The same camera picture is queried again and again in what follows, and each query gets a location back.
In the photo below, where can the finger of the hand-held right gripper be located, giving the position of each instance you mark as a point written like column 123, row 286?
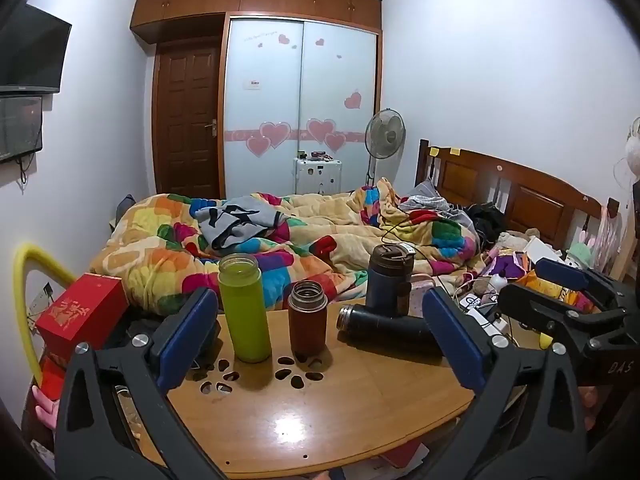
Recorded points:
column 540, row 305
column 557, row 270

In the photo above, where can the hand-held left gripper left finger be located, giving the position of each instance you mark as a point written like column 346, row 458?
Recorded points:
column 186, row 332

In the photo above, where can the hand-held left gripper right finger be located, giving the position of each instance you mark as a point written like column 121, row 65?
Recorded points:
column 452, row 332

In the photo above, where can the green cup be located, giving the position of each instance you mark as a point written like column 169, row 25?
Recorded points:
column 245, row 310

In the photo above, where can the black cup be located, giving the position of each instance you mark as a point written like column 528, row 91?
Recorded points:
column 385, row 327

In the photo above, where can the dark blue cup brown lid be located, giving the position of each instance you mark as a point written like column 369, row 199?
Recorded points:
column 385, row 280

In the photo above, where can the red-brown metal cup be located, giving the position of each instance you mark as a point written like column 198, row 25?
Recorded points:
column 307, row 322

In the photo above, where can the person's right hand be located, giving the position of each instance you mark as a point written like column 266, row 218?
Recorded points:
column 590, row 402

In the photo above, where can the white box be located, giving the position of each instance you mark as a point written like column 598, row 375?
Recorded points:
column 542, row 249

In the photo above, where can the green bunny plush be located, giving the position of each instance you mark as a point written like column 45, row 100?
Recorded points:
column 582, row 255

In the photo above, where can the white power strip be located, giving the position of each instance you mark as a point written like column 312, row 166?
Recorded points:
column 482, row 312

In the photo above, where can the white small bottle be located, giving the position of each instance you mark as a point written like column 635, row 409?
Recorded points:
column 497, row 281

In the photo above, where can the beige plush toy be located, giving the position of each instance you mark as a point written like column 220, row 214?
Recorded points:
column 515, row 240

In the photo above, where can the colourful patchwork blanket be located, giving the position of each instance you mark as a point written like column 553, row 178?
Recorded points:
column 165, row 260

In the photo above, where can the wooden bed headboard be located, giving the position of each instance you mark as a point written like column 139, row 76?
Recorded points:
column 525, row 195

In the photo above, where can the black clothing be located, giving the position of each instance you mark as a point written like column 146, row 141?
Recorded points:
column 487, row 222

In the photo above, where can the red gift box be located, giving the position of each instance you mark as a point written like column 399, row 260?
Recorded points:
column 80, row 312

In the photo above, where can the grey patterned garment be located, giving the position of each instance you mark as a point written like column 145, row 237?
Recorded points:
column 235, row 220

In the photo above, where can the flat red box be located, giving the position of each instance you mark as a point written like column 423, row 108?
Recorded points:
column 52, row 377

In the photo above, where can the yellow foam tube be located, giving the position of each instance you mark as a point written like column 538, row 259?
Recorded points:
column 25, row 280

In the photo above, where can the white small cabinet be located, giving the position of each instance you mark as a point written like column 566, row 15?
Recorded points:
column 317, row 177

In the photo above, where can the standing fan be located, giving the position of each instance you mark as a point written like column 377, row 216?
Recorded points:
column 385, row 132

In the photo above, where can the brown wooden door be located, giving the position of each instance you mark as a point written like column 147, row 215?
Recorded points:
column 187, row 120

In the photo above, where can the wardrobe with heart stickers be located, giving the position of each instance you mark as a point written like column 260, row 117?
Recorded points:
column 300, row 110

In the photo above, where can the wooden overhead cabinet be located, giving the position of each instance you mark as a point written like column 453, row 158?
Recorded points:
column 255, row 0

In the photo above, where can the small dark wall screen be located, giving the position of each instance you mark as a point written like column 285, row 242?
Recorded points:
column 20, row 127

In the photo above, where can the wall television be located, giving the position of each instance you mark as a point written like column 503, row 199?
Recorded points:
column 30, row 55

